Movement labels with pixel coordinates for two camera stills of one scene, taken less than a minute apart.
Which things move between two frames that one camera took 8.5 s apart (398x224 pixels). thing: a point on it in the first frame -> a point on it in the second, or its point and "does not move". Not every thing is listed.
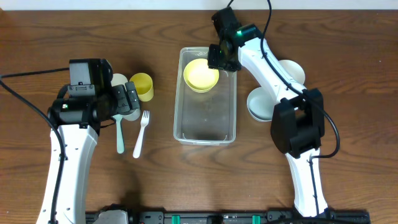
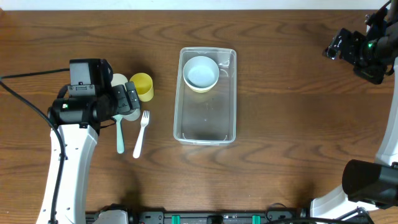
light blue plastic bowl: x=260 y=103 -> x=201 y=72
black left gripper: x=124 y=106 does not move
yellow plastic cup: x=143 y=85 does not move
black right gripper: x=213 y=59 -> x=360 y=43
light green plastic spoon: x=119 y=134 does not move
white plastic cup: x=120 y=79 does not move
